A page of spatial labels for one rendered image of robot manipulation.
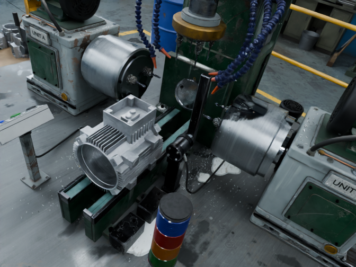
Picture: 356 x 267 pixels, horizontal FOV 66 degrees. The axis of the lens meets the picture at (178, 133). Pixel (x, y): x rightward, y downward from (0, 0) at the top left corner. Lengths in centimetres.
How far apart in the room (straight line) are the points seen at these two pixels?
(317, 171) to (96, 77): 83
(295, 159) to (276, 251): 34
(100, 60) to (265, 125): 65
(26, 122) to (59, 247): 37
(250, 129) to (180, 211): 46
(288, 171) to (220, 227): 31
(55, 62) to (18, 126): 45
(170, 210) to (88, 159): 46
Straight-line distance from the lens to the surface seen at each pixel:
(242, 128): 88
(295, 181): 89
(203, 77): 82
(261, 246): 102
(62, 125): 131
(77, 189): 89
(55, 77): 132
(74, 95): 129
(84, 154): 88
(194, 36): 91
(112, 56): 111
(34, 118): 92
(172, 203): 50
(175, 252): 59
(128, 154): 77
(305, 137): 88
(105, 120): 81
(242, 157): 91
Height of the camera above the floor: 162
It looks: 39 degrees down
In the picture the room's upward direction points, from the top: 12 degrees clockwise
